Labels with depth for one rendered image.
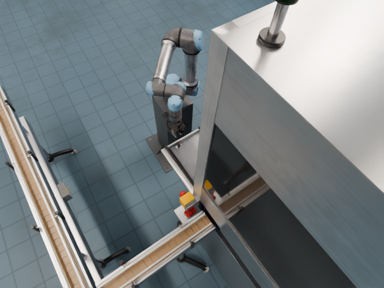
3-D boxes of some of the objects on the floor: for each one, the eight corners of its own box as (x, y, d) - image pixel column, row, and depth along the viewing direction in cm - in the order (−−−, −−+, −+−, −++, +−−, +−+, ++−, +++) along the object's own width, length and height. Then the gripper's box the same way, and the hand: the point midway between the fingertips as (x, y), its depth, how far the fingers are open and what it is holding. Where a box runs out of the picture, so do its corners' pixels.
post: (198, 231, 244) (248, 36, 61) (192, 235, 242) (228, 46, 59) (194, 225, 246) (231, 20, 64) (188, 228, 244) (210, 29, 62)
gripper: (173, 127, 151) (174, 145, 170) (187, 119, 154) (186, 138, 173) (165, 116, 155) (167, 135, 173) (178, 109, 158) (179, 128, 176)
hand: (174, 132), depth 173 cm, fingers closed
